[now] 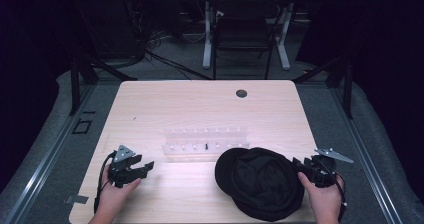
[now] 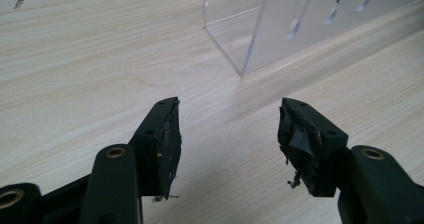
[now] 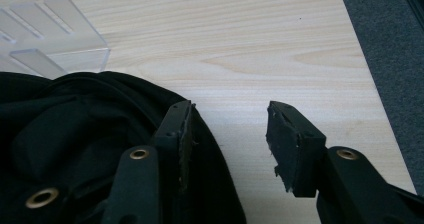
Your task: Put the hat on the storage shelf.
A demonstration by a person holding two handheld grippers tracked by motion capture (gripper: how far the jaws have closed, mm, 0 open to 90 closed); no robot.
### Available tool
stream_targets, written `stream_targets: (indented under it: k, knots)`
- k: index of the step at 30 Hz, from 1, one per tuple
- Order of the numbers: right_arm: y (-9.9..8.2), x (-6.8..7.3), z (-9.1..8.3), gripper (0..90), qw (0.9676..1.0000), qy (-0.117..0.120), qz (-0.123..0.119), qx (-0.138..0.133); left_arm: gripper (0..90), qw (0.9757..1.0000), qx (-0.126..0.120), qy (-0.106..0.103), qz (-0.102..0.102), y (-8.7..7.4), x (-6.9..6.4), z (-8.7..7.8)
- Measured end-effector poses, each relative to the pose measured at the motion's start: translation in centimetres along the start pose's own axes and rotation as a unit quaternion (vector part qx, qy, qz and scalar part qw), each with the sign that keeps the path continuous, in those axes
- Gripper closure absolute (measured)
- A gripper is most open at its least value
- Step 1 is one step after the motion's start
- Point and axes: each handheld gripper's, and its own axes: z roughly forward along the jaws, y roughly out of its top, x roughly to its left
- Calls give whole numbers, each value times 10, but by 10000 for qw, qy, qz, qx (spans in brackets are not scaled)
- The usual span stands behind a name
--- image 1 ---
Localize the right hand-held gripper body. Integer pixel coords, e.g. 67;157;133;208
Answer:
298;146;355;189

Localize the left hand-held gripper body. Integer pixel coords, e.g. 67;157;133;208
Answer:
107;144;144;189

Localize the black cap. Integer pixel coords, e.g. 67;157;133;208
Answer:
214;146;306;223

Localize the person's left hand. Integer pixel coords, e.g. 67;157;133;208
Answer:
95;165;143;219

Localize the person's right hand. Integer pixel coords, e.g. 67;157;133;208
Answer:
297;171;345;220

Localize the grey tape strip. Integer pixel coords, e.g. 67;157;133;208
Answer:
64;194;90;205

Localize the black tape square outline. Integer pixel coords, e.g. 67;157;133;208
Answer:
71;118;93;135

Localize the clear acrylic peg rack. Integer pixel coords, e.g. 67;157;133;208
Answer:
161;126;251;164

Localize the black folding chair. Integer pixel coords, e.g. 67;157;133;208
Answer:
211;0;282;81

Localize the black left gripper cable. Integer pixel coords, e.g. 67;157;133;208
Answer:
93;151;117;214

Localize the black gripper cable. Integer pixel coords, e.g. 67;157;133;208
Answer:
319;159;348;222
93;151;117;214

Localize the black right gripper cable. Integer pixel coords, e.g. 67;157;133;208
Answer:
319;159;348;222

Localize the aluminium floor rail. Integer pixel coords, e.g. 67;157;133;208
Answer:
329;85;405;224
3;83;98;224

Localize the black metal frame stand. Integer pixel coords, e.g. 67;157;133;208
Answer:
292;55;354;120
68;52;138;116

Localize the bundle of black floor cables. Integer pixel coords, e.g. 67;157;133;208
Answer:
126;0;214;82

